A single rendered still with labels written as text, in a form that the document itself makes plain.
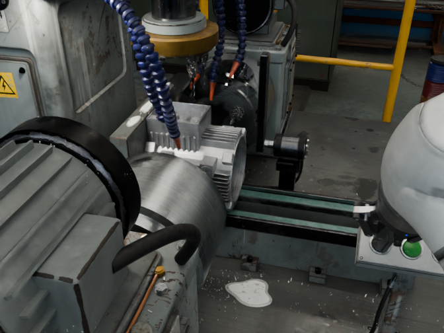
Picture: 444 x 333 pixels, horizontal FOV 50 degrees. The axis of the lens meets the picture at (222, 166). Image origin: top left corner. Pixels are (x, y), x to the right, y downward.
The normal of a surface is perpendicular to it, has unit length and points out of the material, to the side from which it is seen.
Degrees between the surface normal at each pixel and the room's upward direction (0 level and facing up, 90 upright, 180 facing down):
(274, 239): 90
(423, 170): 99
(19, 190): 23
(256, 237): 90
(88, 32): 90
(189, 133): 90
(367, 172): 0
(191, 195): 39
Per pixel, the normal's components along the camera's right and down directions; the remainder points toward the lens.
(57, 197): 0.63, -0.57
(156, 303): 0.00, -0.85
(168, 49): -0.08, 0.52
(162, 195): 0.34, -0.75
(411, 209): -0.86, 0.50
